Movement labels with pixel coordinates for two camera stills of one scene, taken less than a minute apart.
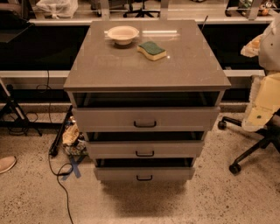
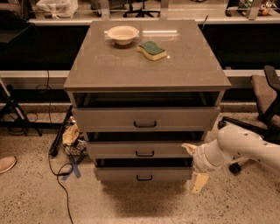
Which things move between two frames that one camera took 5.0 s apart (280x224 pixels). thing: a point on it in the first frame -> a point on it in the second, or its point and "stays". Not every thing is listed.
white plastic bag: x=56 y=9 stays
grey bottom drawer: x=144 y=174 stays
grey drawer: x=146 y=149 stays
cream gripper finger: x=252 y=48 -> x=200 y=179
